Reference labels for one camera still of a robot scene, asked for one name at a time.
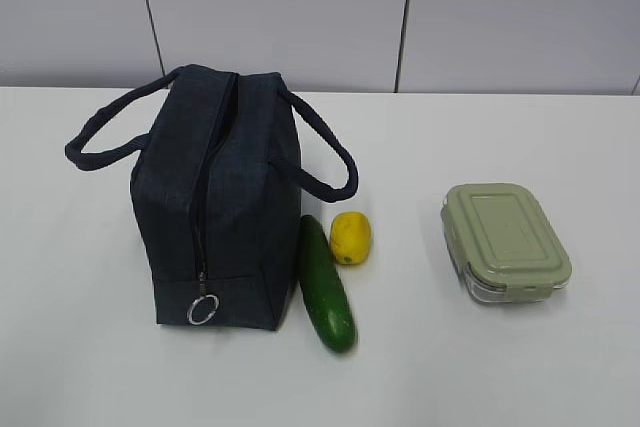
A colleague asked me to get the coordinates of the yellow lemon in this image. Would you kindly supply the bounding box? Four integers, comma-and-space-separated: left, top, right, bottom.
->
329, 211, 372, 265

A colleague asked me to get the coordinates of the dark blue insulated lunch bag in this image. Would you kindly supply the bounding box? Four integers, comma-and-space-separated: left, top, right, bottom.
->
65, 64, 358, 330

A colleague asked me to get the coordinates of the green cucumber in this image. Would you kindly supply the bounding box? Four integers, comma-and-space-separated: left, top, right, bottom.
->
297, 214, 357, 354

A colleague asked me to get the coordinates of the glass container with green lid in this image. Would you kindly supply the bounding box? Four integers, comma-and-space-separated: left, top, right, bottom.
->
440, 183, 572, 304

